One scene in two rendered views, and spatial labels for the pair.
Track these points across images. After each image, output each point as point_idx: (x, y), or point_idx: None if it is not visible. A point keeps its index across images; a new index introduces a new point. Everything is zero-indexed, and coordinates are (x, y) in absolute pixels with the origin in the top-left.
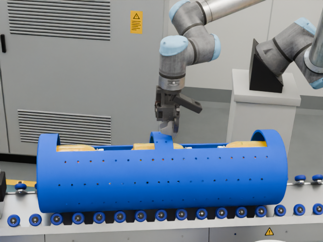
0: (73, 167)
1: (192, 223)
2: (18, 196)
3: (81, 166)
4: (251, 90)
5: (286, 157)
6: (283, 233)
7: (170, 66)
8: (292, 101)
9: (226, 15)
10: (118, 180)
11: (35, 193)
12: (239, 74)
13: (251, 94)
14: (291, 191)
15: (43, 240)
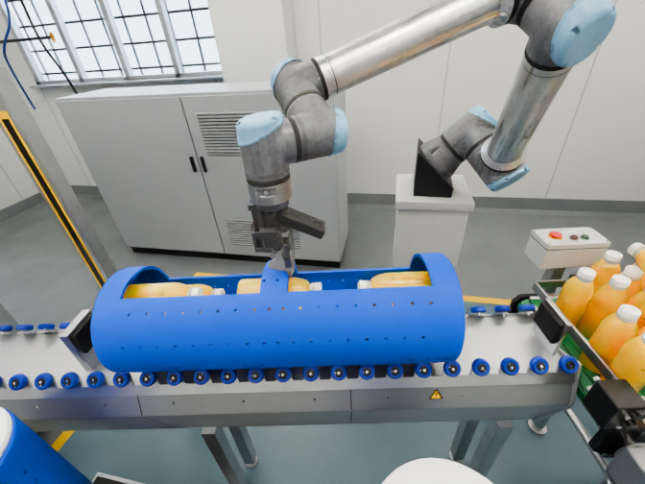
0: (139, 323)
1: (327, 384)
2: None
3: (151, 321)
4: (416, 196)
5: (463, 303)
6: (457, 397)
7: (254, 163)
8: (465, 205)
9: (362, 80)
10: (204, 340)
11: None
12: (404, 179)
13: (415, 200)
14: (466, 327)
15: (137, 401)
